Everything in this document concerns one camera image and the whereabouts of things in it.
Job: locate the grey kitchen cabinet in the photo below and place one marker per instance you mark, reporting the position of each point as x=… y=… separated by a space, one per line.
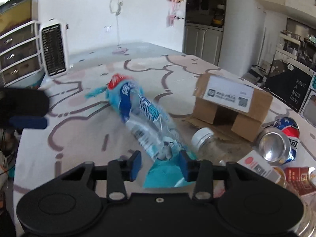
x=203 y=42

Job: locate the clear bottle white cap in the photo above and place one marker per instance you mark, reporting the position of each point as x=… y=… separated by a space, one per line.
x=210 y=147

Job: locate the blue Pepsi can upright-crushed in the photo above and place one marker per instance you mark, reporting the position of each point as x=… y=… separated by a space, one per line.
x=274 y=146

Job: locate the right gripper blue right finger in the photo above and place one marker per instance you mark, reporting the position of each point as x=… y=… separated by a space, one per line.
x=187 y=166

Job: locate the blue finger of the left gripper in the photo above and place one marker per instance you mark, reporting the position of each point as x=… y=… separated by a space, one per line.
x=26 y=122

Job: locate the white drawer cabinet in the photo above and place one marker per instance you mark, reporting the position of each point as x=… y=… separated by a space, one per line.
x=21 y=58

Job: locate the red foil snack bag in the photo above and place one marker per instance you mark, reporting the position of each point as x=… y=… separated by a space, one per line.
x=300 y=180

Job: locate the blue plastic snack wrapper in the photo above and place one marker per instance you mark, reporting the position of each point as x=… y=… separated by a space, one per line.
x=151 y=126

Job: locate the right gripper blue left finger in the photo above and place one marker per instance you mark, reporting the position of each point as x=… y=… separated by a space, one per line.
x=134 y=165

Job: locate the cartoon patterned tablecloth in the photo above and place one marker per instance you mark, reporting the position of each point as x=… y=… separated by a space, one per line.
x=89 y=130

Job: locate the white space heater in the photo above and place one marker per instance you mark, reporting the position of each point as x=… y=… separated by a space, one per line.
x=54 y=48

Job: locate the black chalkboard sign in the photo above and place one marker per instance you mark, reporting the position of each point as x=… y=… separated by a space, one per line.
x=289 y=83

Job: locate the brown cardboard box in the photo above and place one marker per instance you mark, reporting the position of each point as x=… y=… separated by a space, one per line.
x=230 y=107

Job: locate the white red small carton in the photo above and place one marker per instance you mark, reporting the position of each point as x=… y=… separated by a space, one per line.
x=256 y=163

